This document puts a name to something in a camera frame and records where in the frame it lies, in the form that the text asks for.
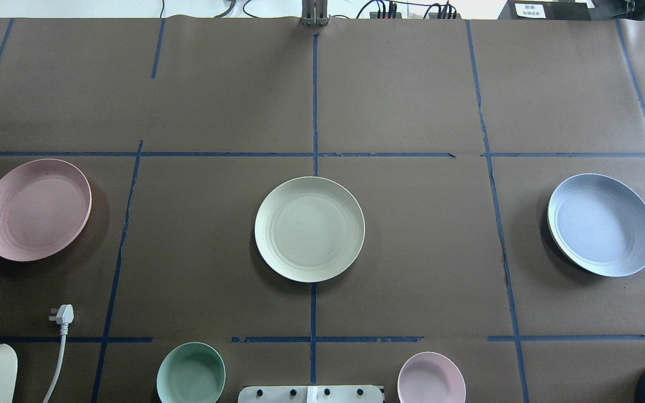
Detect pink plate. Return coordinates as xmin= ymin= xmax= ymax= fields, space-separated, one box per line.
xmin=0 ymin=158 xmax=92 ymax=262

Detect blue plate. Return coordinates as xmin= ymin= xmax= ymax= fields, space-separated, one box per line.
xmin=546 ymin=173 xmax=645 ymax=278

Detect green bowl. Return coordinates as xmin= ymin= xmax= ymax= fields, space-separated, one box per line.
xmin=156 ymin=342 xmax=226 ymax=402

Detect cream plate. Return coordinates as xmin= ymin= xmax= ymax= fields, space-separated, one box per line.
xmin=254 ymin=176 xmax=366 ymax=283

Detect pink bowl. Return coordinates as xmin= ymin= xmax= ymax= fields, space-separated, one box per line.
xmin=397 ymin=352 xmax=466 ymax=402

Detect black power box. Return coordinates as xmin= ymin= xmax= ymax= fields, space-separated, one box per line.
xmin=497 ymin=1 xmax=591 ymax=21

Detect white power plug cable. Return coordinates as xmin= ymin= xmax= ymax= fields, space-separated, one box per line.
xmin=41 ymin=304 xmax=74 ymax=403

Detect aluminium frame post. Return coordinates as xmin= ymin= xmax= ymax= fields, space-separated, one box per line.
xmin=301 ymin=0 xmax=330 ymax=26

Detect white camera pole stand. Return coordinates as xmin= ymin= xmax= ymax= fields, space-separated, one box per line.
xmin=238 ymin=385 xmax=386 ymax=402

